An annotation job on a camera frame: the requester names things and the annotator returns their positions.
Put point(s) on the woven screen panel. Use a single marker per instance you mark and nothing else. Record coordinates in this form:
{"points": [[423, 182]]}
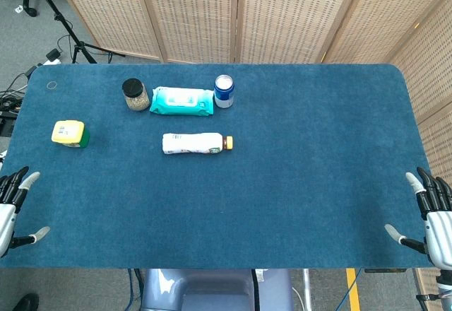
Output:
{"points": [[431, 70], [439, 141], [194, 14], [381, 14], [106, 7], [289, 14]]}

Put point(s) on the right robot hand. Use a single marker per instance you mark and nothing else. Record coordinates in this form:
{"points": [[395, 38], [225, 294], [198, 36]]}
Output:
{"points": [[439, 229]]}

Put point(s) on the white metal table leg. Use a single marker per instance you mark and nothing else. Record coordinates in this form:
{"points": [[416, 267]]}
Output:
{"points": [[307, 290]]}

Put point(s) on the yellow floor tape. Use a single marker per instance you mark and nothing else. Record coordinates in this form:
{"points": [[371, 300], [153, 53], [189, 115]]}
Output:
{"points": [[353, 290]]}

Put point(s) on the white power strip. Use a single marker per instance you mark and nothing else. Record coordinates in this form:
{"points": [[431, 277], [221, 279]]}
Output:
{"points": [[51, 62]]}

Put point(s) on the green jar yellow lid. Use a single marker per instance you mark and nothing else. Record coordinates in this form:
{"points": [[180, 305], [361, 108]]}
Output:
{"points": [[69, 132]]}

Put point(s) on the black tripod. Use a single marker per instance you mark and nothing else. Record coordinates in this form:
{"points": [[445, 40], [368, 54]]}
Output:
{"points": [[63, 24]]}

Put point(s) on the black power adapter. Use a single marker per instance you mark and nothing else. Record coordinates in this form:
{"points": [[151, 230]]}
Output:
{"points": [[53, 54]]}

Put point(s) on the small white floor tag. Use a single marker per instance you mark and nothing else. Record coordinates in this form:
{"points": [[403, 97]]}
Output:
{"points": [[18, 8]]}

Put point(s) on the blue soda can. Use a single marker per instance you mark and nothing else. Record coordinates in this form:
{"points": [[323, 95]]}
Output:
{"points": [[224, 93]]}

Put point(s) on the blue felt table mat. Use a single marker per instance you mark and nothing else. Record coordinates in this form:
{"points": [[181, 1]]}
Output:
{"points": [[265, 191]]}

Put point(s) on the white bottle yellow cap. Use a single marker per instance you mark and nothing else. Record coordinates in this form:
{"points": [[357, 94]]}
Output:
{"points": [[192, 143]]}

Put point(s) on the glass jar black lid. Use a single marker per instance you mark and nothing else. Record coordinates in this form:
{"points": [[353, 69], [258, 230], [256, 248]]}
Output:
{"points": [[136, 95]]}

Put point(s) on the black table control panel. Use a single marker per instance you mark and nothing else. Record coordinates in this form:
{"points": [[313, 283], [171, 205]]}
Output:
{"points": [[385, 270]]}

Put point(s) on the black shoe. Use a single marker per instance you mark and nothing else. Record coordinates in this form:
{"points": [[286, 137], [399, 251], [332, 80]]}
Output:
{"points": [[26, 303]]}

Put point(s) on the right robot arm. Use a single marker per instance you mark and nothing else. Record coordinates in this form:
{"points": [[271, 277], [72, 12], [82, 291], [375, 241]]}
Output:
{"points": [[443, 281]]}

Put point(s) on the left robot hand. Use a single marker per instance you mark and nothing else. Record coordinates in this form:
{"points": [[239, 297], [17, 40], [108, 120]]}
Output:
{"points": [[8, 215]]}

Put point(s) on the teal wet wipes pack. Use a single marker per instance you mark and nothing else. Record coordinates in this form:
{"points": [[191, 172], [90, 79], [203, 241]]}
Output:
{"points": [[182, 100]]}

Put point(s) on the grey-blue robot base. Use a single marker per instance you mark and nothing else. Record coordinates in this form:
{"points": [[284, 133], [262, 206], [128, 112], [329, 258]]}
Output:
{"points": [[212, 290]]}

